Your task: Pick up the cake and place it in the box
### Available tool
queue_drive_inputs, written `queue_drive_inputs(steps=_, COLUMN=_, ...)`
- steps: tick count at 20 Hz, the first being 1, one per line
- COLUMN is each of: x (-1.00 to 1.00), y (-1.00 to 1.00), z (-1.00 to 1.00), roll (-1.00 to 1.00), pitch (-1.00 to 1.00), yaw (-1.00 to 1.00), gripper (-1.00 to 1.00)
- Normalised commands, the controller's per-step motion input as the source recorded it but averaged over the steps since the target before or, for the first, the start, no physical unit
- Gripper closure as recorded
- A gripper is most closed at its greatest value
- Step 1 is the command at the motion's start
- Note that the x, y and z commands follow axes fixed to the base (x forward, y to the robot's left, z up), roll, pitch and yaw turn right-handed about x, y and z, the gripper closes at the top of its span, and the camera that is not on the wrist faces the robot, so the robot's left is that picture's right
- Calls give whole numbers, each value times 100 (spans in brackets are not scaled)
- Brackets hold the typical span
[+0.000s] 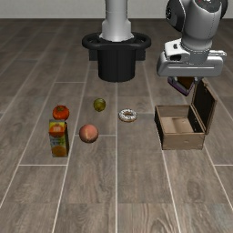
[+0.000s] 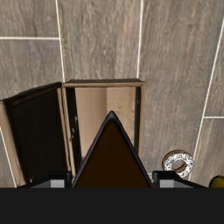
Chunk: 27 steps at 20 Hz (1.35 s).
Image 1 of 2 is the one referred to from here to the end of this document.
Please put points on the orange juice carton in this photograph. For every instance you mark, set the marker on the orange juice carton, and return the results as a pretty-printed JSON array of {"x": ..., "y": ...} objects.
[{"x": 59, "y": 142}]

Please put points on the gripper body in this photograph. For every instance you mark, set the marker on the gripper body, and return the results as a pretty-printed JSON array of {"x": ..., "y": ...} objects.
[{"x": 188, "y": 69}]

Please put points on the green round fruit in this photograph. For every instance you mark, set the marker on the green round fruit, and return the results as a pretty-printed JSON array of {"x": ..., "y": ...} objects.
[{"x": 99, "y": 104}]

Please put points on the dark wooden box lid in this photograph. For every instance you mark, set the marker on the dark wooden box lid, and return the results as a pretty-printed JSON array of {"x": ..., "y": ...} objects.
[{"x": 204, "y": 104}]

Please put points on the white frosted donut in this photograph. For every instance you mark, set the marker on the white frosted donut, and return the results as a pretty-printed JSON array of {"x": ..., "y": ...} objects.
[{"x": 127, "y": 115}]

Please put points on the pink peach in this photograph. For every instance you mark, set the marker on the pink peach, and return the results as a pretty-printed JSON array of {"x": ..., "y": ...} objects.
[{"x": 88, "y": 133}]

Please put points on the purple brown cake wedge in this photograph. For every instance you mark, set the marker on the purple brown cake wedge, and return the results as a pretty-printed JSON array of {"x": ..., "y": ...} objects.
[{"x": 181, "y": 85}]

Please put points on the red tomato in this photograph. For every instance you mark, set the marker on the red tomato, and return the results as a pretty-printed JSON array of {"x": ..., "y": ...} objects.
[{"x": 61, "y": 113}]

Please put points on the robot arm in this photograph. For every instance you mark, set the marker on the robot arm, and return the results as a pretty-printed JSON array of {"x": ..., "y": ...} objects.
[{"x": 116, "y": 21}]

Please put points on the wooden box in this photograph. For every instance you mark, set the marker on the wooden box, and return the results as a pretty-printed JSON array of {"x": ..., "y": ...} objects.
[{"x": 182, "y": 141}]

